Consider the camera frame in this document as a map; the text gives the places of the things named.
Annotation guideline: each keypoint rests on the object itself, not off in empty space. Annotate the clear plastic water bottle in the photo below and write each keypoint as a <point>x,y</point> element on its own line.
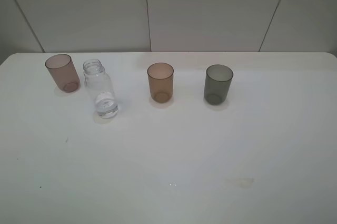
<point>100,89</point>

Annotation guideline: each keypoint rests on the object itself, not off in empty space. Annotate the translucent orange plastic cup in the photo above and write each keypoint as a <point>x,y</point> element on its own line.
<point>160,79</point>

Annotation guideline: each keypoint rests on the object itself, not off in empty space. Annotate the translucent grey plastic cup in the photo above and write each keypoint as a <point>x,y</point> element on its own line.
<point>217,83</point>

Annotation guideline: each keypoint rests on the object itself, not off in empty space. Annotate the translucent pink plastic cup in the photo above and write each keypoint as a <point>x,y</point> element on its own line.
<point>63,72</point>

